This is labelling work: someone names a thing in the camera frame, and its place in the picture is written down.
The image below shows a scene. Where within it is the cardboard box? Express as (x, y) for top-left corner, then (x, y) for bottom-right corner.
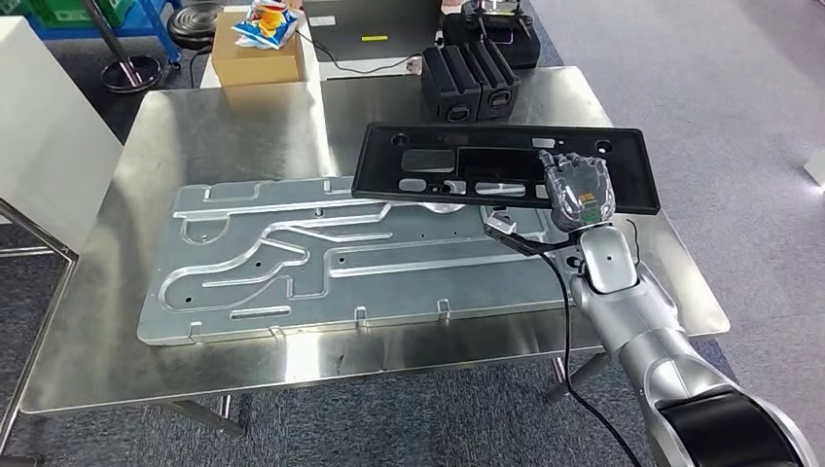
(210, 9), (308, 89)

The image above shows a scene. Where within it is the dark laptop with yellow sticker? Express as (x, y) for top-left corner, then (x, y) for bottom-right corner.
(303, 0), (444, 64)

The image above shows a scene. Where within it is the black plastic panel part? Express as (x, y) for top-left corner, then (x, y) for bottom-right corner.
(350, 122), (664, 217)

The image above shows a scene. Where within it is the black device with handles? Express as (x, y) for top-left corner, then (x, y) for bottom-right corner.
(441, 0), (543, 71)

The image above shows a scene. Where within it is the white cabinet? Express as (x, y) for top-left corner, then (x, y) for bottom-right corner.
(0, 16), (125, 257)

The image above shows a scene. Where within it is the stainless steel workbench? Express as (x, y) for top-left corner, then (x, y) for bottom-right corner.
(18, 64), (733, 440)

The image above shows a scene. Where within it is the stamped silver metal plate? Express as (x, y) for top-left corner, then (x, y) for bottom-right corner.
(135, 175), (583, 348)

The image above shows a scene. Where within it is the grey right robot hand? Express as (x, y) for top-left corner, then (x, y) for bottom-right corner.
(537, 149), (618, 234)

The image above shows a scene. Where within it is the colourful snack bag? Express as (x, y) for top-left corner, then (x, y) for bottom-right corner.
(231, 0), (301, 52)

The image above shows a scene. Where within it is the black round stool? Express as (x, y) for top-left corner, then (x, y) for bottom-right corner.
(165, 3), (225, 52)

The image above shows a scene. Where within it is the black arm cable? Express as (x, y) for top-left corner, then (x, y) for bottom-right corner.
(540, 219), (646, 467)

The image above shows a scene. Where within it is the stainless steel table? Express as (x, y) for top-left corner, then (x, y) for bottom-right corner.
(0, 198), (81, 467)

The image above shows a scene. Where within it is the blue cart with green bins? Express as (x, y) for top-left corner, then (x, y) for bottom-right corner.
(0, 0), (184, 68)

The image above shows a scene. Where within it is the white block on floor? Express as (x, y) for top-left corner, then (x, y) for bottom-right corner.
(803, 148), (825, 189)

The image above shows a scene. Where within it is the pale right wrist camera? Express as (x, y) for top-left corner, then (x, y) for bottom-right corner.
(483, 212), (583, 258)

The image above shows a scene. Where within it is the chrome stanchion post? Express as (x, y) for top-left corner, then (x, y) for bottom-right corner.
(80, 0), (164, 95)

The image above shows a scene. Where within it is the thin black cable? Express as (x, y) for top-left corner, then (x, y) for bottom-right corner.
(295, 28), (425, 77)

